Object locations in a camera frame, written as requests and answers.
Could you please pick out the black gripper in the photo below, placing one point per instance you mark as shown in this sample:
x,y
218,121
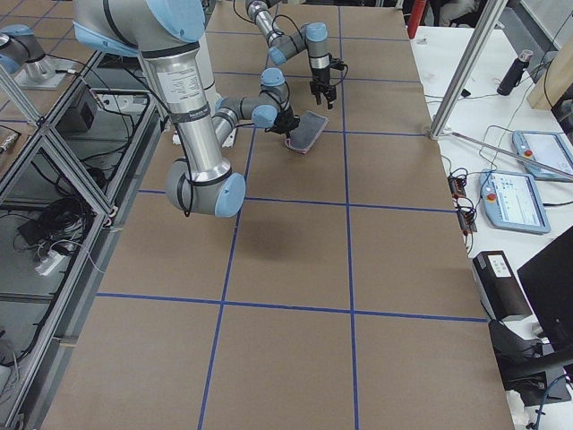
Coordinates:
x,y
320,84
284,122

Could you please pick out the pink and grey towel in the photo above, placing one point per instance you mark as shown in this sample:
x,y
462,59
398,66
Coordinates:
x,y
307,132

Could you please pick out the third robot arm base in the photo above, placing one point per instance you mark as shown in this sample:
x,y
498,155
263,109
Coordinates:
x,y
24,57

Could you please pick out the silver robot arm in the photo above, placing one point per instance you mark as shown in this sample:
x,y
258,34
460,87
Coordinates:
x,y
165,37
285,40

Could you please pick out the red cylinder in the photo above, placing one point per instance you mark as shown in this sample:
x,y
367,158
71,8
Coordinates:
x,y
415,17

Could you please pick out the black water bottle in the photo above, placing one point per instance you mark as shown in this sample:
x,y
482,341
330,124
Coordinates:
x,y
515,72

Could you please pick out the near blue teach pendant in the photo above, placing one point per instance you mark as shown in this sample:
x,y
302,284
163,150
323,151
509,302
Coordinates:
x,y
511,201

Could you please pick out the blue teach pendant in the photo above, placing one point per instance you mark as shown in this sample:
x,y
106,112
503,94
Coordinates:
x,y
511,201
545,148

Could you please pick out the far blue teach pendant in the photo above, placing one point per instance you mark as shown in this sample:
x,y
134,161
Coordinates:
x,y
545,148

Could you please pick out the black rectangular box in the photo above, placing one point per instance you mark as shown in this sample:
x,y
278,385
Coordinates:
x,y
502,296

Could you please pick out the white power strip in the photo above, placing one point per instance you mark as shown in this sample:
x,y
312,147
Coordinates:
x,y
49,263

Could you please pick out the black monitor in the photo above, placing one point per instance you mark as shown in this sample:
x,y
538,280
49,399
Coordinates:
x,y
547,281

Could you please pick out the circuit board with wires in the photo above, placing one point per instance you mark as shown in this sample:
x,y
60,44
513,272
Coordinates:
x,y
463,205

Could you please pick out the aluminium frame post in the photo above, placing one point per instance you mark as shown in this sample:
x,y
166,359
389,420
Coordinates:
x,y
481,34

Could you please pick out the aluminium frame rack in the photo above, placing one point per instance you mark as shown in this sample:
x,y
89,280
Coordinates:
x,y
67,185

